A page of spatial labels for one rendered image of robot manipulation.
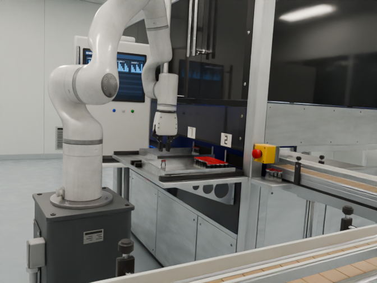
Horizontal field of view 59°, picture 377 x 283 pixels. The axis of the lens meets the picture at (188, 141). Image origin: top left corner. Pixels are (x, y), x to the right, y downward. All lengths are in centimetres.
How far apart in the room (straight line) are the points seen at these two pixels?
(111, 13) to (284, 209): 112
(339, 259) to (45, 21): 654
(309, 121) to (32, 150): 571
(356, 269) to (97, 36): 90
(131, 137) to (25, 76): 461
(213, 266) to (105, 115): 178
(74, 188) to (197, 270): 65
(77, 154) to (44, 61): 572
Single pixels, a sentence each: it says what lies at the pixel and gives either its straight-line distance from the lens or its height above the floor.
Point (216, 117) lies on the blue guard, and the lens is 167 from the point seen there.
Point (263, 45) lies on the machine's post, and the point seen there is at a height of 144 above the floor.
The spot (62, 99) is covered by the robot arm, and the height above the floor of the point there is 117.
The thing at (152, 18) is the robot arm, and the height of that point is 150.
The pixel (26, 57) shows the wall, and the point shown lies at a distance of 671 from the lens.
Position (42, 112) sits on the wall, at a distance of 670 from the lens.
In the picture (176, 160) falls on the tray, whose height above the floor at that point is 90.
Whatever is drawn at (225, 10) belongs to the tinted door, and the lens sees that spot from 173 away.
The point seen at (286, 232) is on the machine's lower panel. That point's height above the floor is 60.
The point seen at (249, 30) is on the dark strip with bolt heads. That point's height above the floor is 151.
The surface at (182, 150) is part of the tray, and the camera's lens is 202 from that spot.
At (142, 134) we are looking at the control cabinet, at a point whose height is 96.
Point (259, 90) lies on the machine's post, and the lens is 145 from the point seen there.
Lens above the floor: 119
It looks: 7 degrees down
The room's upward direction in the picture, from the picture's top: 3 degrees clockwise
